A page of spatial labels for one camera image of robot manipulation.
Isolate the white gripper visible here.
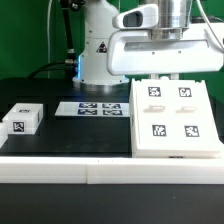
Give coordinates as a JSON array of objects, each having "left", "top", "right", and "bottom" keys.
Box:
[{"left": 107, "top": 23, "right": 224, "bottom": 76}]

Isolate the white cabinet door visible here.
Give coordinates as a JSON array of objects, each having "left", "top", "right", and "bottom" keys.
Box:
[
  {"left": 172, "top": 80, "right": 221, "bottom": 152},
  {"left": 136, "top": 80, "right": 169, "bottom": 149}
]

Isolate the white cabinet body box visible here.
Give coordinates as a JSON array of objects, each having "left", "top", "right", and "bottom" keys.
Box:
[{"left": 129, "top": 79, "right": 224, "bottom": 158}]

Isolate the white cabinet top box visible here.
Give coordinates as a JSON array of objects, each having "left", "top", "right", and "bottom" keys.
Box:
[{"left": 2, "top": 103, "right": 43, "bottom": 135}]

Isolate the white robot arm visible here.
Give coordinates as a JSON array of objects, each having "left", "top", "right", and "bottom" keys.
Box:
[{"left": 73, "top": 0, "right": 224, "bottom": 91}]

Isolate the white marker sheet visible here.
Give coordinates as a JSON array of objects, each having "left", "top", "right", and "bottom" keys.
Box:
[{"left": 55, "top": 102, "right": 129, "bottom": 117}]

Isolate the white front fence bar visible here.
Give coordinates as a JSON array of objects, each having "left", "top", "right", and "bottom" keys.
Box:
[{"left": 0, "top": 156, "right": 224, "bottom": 184}]

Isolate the white thin cable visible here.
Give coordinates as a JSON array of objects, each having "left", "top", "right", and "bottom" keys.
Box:
[{"left": 195, "top": 0, "right": 224, "bottom": 54}]

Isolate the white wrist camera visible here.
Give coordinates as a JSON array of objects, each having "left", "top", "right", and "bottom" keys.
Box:
[{"left": 112, "top": 4, "right": 159, "bottom": 30}]

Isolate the black cable bundle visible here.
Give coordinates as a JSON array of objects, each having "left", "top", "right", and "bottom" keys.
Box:
[{"left": 27, "top": 0, "right": 86, "bottom": 80}]

